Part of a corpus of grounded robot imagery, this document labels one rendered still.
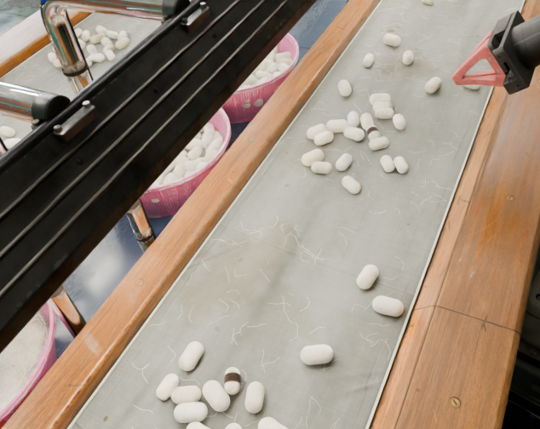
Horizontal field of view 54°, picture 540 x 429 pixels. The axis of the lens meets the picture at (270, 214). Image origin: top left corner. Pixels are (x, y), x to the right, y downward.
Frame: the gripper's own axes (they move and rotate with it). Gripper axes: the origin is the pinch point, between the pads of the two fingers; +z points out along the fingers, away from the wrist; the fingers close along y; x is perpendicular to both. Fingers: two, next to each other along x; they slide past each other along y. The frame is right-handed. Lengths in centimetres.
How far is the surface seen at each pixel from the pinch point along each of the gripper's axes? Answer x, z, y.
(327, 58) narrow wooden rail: -8.8, 28.1, -16.6
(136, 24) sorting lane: -40, 70, -22
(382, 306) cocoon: 8.9, 6.5, 33.1
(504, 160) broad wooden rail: 13.7, 0.0, 2.6
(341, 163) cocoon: 0.2, 17.6, 10.5
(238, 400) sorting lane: 3, 16, 50
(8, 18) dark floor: -111, 278, -127
